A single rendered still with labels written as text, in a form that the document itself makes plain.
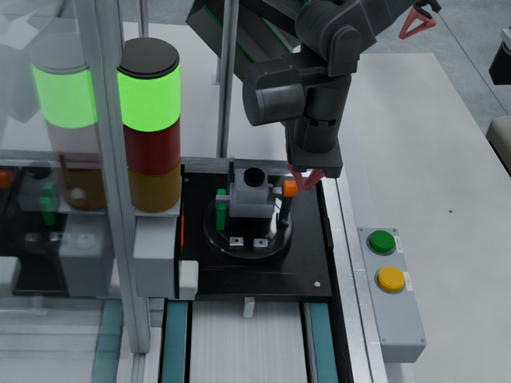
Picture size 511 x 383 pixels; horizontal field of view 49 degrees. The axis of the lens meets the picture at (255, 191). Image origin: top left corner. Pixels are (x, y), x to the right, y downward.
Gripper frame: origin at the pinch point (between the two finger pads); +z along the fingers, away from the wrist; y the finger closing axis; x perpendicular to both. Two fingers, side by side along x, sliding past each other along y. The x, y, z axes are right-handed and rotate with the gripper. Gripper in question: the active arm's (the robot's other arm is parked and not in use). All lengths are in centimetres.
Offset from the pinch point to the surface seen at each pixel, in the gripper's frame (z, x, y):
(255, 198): 0.5, -7.1, 2.4
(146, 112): -30.8, -18.7, 21.7
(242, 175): -1.2, -9.1, -0.5
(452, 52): 108, 116, -203
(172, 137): -27.5, -16.9, 20.8
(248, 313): 13.5, -7.5, 13.3
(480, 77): 108, 125, -182
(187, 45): 21, -20, -66
